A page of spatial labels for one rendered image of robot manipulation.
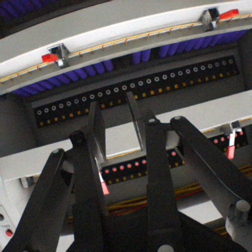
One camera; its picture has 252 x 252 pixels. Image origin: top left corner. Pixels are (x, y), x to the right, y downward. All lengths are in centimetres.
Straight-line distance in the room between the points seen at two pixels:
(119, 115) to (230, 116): 28
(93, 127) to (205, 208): 33
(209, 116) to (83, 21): 26
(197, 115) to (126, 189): 34
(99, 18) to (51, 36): 8
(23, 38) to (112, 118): 29
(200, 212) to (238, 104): 22
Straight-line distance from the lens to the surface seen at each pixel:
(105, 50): 37
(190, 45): 46
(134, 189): 60
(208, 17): 37
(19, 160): 40
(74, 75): 43
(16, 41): 37
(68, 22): 35
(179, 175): 60
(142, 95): 48
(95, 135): 15
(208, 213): 45
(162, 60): 49
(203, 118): 35
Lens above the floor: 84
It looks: 13 degrees up
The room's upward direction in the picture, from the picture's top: 164 degrees clockwise
